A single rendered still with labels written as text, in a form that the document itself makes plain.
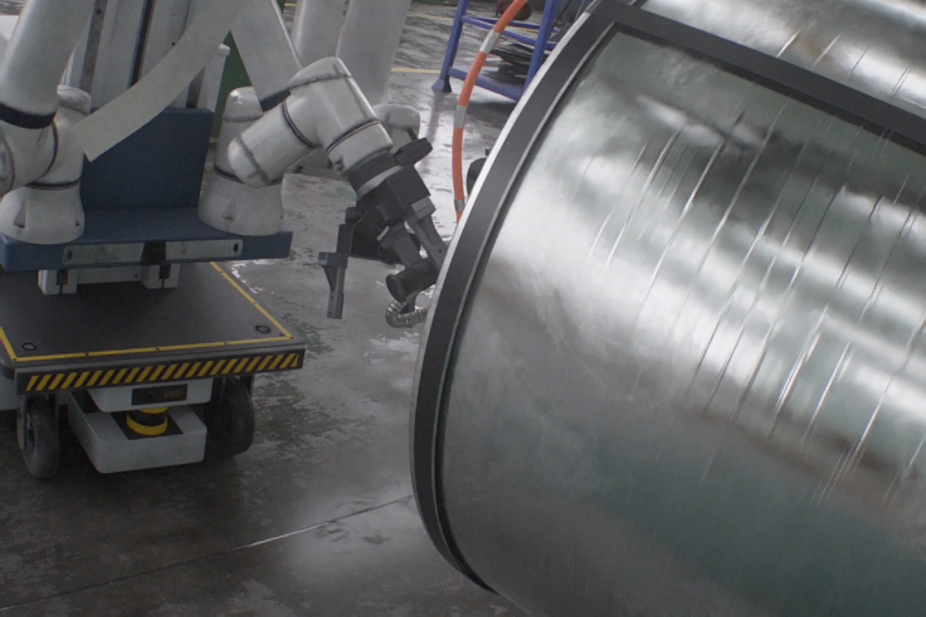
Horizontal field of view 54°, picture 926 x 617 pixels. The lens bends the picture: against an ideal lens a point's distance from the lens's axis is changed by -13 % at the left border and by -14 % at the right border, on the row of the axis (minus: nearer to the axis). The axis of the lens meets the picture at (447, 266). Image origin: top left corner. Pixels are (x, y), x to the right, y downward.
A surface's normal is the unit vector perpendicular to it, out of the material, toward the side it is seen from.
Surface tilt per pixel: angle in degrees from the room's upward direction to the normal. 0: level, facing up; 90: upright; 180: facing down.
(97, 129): 63
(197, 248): 90
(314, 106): 83
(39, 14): 91
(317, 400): 0
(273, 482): 0
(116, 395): 90
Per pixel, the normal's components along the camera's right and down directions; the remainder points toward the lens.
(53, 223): 0.67, 0.04
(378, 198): -0.77, 0.44
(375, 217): 0.39, -0.27
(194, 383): 0.61, 0.40
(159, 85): 0.48, 0.22
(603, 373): -0.66, 0.00
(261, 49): -0.01, 0.23
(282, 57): 0.50, 0.00
